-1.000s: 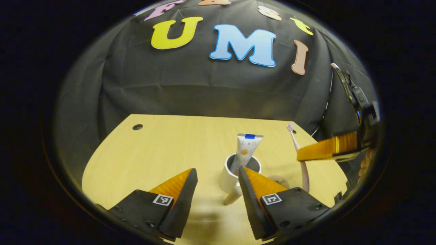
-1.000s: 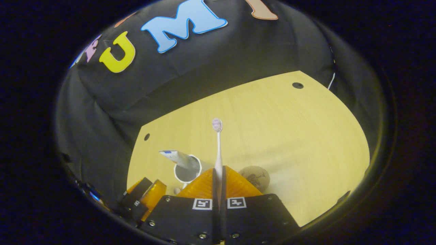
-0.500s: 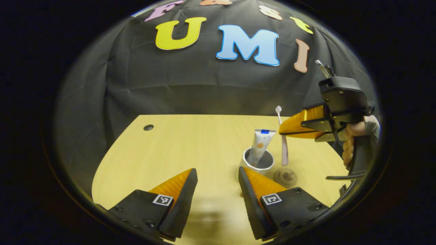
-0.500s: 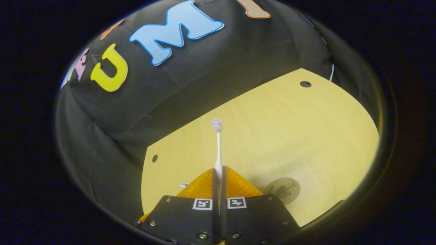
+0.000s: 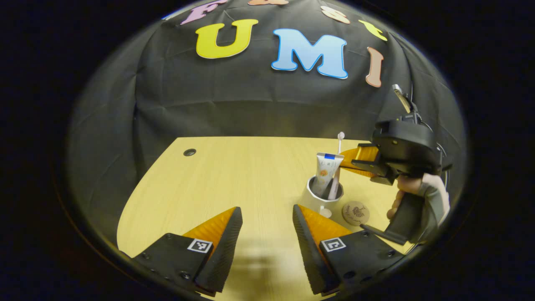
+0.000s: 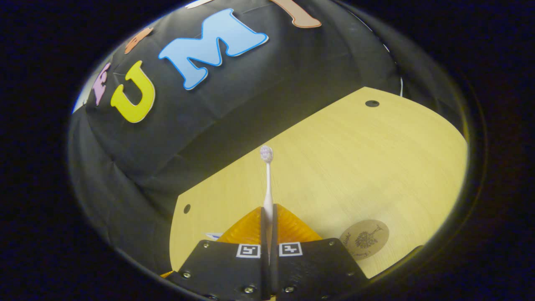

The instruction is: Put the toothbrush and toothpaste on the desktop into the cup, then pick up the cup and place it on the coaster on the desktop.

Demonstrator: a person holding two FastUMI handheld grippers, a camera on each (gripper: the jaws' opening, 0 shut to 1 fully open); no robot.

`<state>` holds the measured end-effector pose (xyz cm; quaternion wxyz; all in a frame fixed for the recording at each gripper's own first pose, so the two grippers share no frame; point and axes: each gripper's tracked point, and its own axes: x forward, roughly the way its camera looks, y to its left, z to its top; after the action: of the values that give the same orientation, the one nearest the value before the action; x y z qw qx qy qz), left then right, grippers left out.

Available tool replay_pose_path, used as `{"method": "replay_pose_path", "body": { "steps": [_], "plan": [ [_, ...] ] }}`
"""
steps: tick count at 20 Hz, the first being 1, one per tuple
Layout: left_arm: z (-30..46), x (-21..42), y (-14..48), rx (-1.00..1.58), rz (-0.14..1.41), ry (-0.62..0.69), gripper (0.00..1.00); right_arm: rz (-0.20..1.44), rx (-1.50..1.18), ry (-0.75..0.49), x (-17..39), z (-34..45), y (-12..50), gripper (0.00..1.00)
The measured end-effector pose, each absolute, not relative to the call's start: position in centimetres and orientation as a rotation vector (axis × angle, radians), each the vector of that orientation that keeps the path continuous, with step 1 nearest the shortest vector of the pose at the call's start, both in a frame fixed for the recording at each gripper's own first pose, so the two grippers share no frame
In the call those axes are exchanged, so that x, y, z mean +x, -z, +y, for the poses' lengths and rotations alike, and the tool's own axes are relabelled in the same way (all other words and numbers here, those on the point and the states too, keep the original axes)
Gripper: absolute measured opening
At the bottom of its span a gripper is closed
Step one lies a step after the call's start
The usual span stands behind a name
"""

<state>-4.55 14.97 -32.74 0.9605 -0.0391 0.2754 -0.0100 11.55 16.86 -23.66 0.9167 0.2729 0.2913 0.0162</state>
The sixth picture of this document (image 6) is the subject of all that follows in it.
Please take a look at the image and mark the round wooden coaster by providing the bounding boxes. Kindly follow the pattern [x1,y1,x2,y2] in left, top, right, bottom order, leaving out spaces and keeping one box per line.
[339,219,390,261]

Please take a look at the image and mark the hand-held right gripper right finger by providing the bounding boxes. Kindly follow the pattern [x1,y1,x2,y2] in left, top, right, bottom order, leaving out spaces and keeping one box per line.
[271,204,369,300]

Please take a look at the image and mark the pink toothbrush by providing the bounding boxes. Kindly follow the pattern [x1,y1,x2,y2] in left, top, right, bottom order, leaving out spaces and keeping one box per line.
[260,145,275,265]

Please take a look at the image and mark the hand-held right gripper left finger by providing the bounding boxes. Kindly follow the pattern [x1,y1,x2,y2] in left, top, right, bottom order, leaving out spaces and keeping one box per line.
[165,205,272,300]

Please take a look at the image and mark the black backdrop cloth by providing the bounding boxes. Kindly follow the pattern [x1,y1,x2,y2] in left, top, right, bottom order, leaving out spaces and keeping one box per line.
[68,0,464,276]

